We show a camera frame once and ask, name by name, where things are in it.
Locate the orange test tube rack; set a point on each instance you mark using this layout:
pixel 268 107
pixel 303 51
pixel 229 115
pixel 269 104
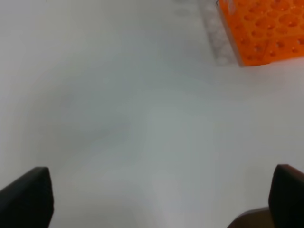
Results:
pixel 264 31

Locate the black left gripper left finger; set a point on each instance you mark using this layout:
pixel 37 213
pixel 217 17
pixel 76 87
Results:
pixel 28 202

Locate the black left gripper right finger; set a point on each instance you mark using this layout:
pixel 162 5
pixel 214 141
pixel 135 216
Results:
pixel 286 197

